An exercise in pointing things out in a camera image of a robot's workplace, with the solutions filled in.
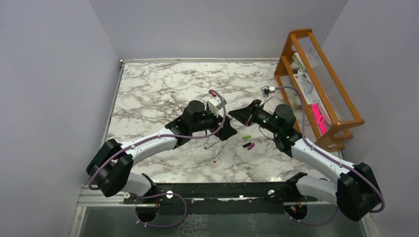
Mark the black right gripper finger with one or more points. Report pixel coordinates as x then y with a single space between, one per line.
243 115
253 107

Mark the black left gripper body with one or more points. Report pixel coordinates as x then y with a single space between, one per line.
209 122

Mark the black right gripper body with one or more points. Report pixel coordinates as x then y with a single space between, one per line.
263 118

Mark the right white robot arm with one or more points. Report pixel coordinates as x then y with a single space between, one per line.
352 188

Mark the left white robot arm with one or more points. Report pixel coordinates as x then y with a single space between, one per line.
110 169

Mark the white marker pen red end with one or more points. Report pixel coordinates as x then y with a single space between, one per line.
219 152

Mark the grey marker pen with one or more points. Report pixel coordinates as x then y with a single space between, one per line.
211 144

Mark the white packaged item in rack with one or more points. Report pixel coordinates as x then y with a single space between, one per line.
304 81

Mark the orange wooden rack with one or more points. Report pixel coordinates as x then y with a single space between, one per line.
337 107

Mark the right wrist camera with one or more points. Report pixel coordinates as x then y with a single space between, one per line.
266 91

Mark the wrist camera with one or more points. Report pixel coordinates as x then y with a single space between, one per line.
214 105
266 91

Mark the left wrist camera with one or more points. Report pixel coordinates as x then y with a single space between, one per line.
214 105

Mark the black mounting rail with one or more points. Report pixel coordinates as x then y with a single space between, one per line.
218 198

